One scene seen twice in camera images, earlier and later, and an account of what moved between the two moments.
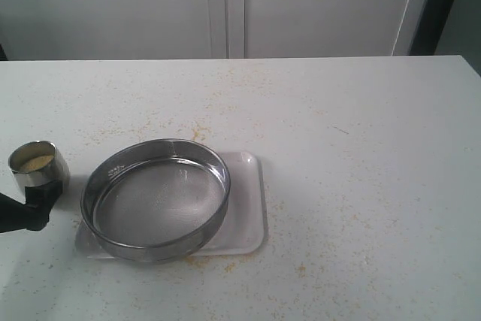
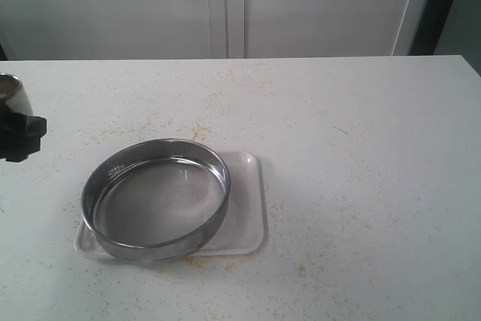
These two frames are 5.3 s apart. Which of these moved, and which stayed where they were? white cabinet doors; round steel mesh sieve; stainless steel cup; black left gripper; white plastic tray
Moved: black left gripper; stainless steel cup
Stayed: round steel mesh sieve; white plastic tray; white cabinet doors
